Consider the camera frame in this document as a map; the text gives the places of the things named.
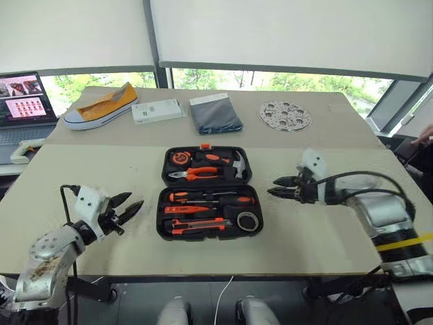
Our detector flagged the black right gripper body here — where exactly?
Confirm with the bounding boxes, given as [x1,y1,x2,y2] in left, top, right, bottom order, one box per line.
[293,167,321,207]

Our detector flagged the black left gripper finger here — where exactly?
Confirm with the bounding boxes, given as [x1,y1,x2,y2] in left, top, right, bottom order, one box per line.
[109,192,133,211]
[114,200,145,225]

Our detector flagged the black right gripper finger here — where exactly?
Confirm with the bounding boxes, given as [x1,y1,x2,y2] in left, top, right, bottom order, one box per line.
[271,175,302,188]
[267,186,300,202]

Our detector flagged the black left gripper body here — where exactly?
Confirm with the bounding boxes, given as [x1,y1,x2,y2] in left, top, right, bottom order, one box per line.
[97,204,127,237]

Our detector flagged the orange black handled screwdriver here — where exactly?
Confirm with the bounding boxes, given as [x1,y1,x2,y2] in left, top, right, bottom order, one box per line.
[168,190,238,204]

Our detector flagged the black electrical tape roll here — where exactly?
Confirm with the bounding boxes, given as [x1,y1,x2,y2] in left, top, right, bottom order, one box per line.
[235,211,261,233]

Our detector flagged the orange tester screwdriver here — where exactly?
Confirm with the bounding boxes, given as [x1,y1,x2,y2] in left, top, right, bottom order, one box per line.
[164,204,218,215]

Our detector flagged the orange black utility knife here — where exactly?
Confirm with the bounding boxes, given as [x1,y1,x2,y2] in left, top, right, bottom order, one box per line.
[162,217,235,236]

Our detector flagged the black tool case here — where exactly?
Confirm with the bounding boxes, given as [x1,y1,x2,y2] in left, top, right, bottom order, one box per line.
[156,143,265,242]

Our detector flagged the bystander bare hand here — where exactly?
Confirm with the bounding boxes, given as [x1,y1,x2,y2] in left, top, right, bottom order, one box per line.
[410,123,433,147]

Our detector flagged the round perforated metal plate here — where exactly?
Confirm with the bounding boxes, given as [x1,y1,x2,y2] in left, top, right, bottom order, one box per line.
[257,100,314,131]

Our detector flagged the orange black tape measure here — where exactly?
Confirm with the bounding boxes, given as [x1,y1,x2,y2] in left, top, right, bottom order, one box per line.
[169,150,192,166]

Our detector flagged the yellow canvas shoe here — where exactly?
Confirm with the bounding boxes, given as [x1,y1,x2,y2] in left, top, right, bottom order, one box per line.
[62,81,140,131]

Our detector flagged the white flat cardboard box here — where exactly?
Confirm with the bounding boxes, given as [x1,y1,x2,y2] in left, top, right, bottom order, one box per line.
[131,98,188,125]

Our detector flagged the dark blue folded cloth pack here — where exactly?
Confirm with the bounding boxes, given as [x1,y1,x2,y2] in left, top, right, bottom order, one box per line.
[189,92,245,135]

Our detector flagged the grey rounded shape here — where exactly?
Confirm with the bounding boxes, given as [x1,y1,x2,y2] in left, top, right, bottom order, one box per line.
[235,295,281,325]
[156,295,193,325]

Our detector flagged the black equipment beside table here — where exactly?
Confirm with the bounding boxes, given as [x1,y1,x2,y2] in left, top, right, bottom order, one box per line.
[393,136,433,206]

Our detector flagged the open grey window pane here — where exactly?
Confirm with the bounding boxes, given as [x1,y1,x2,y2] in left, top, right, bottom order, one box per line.
[366,79,433,137]

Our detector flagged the grey laptop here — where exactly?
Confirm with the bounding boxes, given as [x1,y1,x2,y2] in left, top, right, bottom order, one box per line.
[0,71,59,166]

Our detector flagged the white roller blind wide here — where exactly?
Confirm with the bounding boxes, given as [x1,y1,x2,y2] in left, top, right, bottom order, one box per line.
[150,0,433,83]

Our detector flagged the white roller blind narrow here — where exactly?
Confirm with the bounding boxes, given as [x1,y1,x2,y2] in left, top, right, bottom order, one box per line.
[0,0,158,76]

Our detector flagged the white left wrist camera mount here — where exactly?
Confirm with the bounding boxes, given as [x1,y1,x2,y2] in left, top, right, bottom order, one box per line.
[73,184,112,240]

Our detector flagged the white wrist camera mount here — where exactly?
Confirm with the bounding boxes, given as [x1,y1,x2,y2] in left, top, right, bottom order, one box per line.
[297,148,329,186]
[73,184,112,240]

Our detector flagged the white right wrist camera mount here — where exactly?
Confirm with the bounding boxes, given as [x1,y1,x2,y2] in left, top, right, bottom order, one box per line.
[297,148,329,186]

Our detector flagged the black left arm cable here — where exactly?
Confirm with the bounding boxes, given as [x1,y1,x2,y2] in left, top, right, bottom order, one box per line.
[60,183,83,325]

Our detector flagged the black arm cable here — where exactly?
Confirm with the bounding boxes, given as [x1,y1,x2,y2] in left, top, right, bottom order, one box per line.
[60,183,83,325]
[314,170,418,221]

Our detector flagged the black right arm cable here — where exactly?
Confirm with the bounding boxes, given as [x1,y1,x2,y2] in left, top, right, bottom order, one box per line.
[314,170,418,221]

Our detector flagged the black table frame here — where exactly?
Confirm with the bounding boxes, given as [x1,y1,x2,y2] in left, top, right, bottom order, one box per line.
[65,275,395,306]

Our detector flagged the claw hammer orange black handle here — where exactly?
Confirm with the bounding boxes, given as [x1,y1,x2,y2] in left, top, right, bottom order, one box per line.
[195,150,252,181]

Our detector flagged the orange handled pliers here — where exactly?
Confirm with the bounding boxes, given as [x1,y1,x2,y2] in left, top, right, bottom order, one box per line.
[167,166,220,181]

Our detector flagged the white handle device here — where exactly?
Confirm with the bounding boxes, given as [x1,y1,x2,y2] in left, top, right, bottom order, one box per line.
[9,137,47,165]

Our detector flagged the white thin cable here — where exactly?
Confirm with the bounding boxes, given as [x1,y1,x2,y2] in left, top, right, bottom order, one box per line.
[214,275,235,325]

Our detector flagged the grey window post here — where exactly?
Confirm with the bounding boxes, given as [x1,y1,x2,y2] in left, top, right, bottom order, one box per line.
[141,0,175,90]

